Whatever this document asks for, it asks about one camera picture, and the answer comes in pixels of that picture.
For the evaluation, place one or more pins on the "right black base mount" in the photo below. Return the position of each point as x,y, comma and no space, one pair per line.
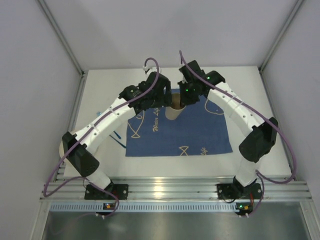
227,192

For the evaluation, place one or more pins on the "blue fish placemat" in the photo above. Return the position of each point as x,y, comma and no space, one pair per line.
199,130

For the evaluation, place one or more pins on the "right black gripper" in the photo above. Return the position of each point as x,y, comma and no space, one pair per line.
184,97

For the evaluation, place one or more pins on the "aluminium rail frame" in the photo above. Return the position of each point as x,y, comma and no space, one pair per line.
66,187

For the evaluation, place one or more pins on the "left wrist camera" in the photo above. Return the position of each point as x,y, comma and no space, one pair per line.
147,69

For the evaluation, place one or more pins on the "beige cup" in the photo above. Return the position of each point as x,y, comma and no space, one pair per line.
176,107

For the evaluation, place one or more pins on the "slotted grey cable duct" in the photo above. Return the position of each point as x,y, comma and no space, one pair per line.
150,207

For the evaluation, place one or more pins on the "left aluminium corner post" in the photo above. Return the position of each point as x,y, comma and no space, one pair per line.
61,37

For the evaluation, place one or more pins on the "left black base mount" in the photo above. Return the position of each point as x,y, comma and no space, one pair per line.
121,191

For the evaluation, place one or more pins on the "right aluminium corner post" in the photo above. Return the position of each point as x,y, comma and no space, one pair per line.
294,11

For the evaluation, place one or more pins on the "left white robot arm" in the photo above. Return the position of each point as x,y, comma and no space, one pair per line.
79,147

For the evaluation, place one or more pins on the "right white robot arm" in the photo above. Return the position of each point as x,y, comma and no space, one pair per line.
259,135

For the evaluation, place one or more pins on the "aluminium corner post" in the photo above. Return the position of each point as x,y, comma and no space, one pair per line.
294,11
61,37

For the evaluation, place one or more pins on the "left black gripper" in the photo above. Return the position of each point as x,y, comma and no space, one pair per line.
166,93

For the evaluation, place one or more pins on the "cream round plate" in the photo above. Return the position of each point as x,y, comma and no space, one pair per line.
61,150

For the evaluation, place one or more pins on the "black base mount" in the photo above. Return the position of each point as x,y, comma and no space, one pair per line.
227,192
121,191

